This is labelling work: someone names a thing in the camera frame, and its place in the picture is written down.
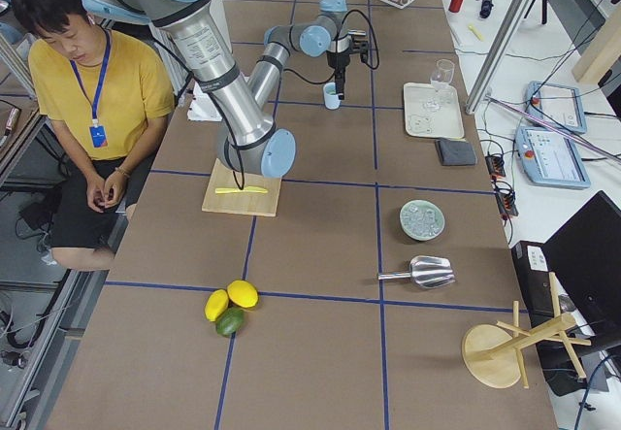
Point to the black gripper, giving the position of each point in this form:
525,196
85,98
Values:
338,60

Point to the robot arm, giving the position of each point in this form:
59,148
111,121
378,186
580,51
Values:
249,140

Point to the light blue cup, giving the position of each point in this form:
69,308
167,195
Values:
331,102

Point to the whole yellow lemon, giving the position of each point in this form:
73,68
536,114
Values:
216,305
243,293

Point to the cream bear tray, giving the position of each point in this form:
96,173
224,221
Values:
446,122

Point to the clear wine glass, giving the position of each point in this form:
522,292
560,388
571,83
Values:
440,79

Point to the small yellow plastic spoon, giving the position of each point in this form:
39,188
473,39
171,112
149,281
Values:
476,32

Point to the bamboo cutting board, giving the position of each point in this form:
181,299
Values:
244,203

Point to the yellow plastic knife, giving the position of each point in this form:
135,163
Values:
236,190

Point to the green bowl of ice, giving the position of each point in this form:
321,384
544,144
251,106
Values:
421,220

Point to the black power strip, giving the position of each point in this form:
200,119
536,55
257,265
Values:
504,192

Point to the metal ice scoop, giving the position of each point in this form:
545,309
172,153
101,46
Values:
425,271

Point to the far teach pendant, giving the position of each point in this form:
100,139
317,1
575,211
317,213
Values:
556,104

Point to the teach pendant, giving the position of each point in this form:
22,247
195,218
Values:
556,104
549,159

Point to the near teach pendant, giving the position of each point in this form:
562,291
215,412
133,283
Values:
549,159

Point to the person in yellow shirt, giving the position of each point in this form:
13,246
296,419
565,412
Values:
108,98

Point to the black monitor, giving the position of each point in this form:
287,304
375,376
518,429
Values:
584,254

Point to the round wooden stand base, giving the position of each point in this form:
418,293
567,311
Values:
493,353

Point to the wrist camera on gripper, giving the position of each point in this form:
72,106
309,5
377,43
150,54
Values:
359,43

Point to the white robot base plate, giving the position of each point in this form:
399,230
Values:
201,107

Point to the aluminium frame post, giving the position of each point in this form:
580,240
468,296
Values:
515,13

